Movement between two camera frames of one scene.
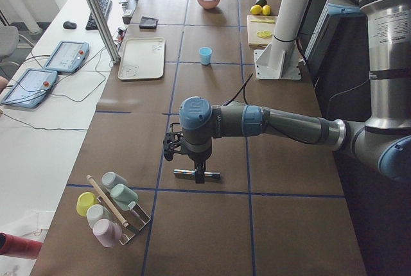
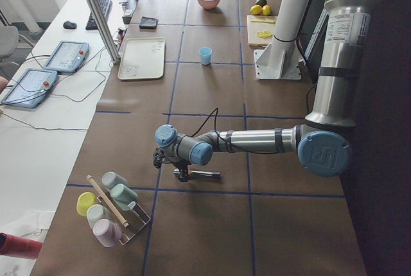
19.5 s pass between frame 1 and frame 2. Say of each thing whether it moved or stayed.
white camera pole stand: stayed
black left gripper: moved
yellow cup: stayed
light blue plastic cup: stayed
